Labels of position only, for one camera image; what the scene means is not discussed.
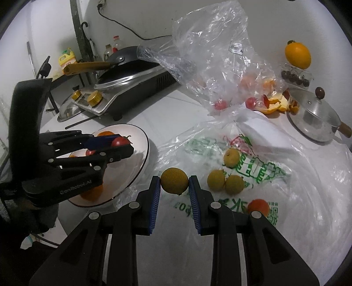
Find small steel pot with lid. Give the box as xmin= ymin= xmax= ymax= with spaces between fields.
xmin=288 ymin=87 xmax=351 ymax=144

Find orange tangerine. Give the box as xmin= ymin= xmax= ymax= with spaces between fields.
xmin=97 ymin=130 xmax=114 ymax=136
xmin=80 ymin=185 xmax=104 ymax=202

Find black power cable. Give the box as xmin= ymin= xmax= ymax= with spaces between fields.
xmin=96 ymin=2 xmax=174 ymax=41

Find dark grapes in tray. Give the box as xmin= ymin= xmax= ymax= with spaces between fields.
xmin=281 ymin=70 xmax=310 ymax=88

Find steel induction cooker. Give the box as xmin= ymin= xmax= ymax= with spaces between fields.
xmin=73 ymin=63 xmax=175 ymax=120

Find white round plate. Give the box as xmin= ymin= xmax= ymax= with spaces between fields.
xmin=69 ymin=124 xmax=150 ymax=207

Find black wok with handle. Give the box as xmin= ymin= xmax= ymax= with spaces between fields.
xmin=63 ymin=46 xmax=159 ymax=85

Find red cherry tomato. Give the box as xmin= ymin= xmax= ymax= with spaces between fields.
xmin=111 ymin=136 xmax=131 ymax=147
xmin=85 ymin=150 xmax=95 ymax=156
xmin=247 ymin=199 xmax=270 ymax=217

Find yellow longan top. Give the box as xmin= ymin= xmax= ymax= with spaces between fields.
xmin=223 ymin=148 xmax=240 ymax=168

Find yellow oil bottle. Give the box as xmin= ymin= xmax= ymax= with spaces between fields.
xmin=58 ymin=48 xmax=77 ymax=70

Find clear plastic bag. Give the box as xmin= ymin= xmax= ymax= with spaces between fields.
xmin=137 ymin=1 xmax=286 ymax=114

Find yellow longan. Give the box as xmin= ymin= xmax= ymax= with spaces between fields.
xmin=223 ymin=148 xmax=240 ymax=168
xmin=207 ymin=170 xmax=226 ymax=192
xmin=225 ymin=175 xmax=245 ymax=195
xmin=161 ymin=167 xmax=189 ymax=195

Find yellow orange on stand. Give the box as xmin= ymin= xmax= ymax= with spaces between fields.
xmin=285 ymin=40 xmax=312 ymax=70

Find red capped sauce bottle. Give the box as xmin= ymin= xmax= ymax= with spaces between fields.
xmin=112 ymin=35 xmax=125 ymax=53

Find white printed plastic bag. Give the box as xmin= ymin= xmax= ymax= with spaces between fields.
xmin=121 ymin=108 xmax=351 ymax=284

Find steel lid on counter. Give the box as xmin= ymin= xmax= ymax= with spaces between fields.
xmin=57 ymin=97 xmax=84 ymax=122

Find black chopstick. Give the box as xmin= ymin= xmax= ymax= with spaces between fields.
xmin=64 ymin=115 xmax=100 ymax=130

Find orange peel pile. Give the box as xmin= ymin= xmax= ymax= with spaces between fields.
xmin=254 ymin=90 xmax=299 ymax=114

